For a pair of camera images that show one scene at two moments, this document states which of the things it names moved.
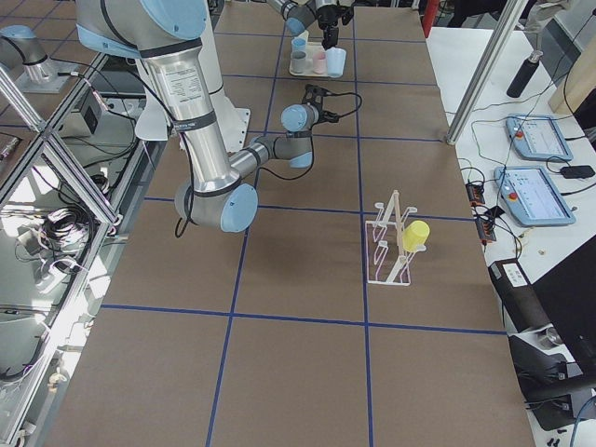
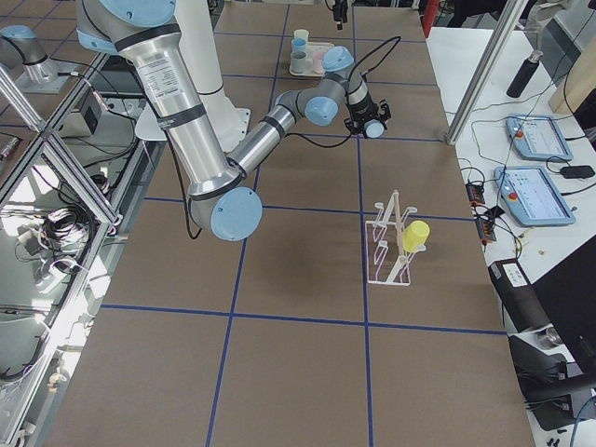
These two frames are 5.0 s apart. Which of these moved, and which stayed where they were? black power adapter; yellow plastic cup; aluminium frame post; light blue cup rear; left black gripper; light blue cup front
Moved: left black gripper; light blue cup front
Stayed: light blue cup rear; aluminium frame post; yellow plastic cup; black power adapter
